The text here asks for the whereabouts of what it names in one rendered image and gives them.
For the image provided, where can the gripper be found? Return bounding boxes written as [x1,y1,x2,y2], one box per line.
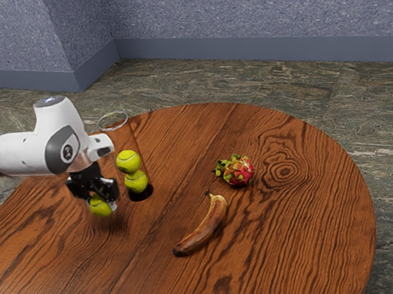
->
[62,159,122,218]

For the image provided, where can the yellow-green tennis ball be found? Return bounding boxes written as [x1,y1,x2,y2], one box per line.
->
[114,147,143,176]
[122,168,151,196]
[87,191,114,220]

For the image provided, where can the clear plastic ball tube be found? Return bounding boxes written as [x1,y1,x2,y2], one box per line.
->
[95,107,156,206]

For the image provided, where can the brown-spotted yellow banana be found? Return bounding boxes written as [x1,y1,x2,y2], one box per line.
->
[165,188,235,258]

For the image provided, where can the red dragon fruit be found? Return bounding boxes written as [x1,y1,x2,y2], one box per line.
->
[211,151,258,190]

